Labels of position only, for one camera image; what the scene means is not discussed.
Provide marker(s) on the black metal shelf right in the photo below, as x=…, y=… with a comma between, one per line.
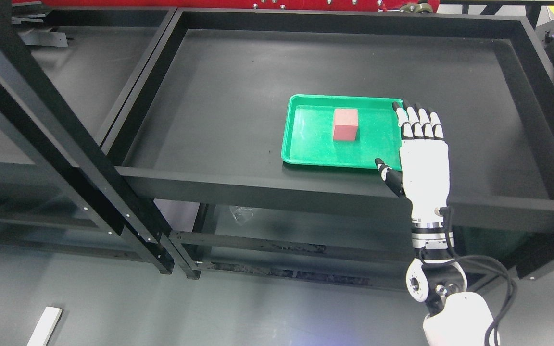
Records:
x=205, y=121

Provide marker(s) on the green plastic tray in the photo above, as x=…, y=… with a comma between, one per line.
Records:
x=307, y=139

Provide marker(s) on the black metal shelf left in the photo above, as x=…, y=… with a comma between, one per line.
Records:
x=35, y=116

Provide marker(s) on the clear plastic bag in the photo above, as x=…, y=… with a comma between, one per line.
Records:
x=242, y=214

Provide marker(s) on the red conveyor frame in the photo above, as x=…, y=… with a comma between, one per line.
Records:
x=312, y=5

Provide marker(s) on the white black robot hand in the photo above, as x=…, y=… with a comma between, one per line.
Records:
x=424, y=158

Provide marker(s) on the white desk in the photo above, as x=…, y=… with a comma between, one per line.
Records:
x=45, y=326

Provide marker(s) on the black metal shelf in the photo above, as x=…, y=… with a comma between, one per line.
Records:
x=205, y=121
x=35, y=116

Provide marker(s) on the pink foam block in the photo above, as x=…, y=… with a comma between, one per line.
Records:
x=345, y=124

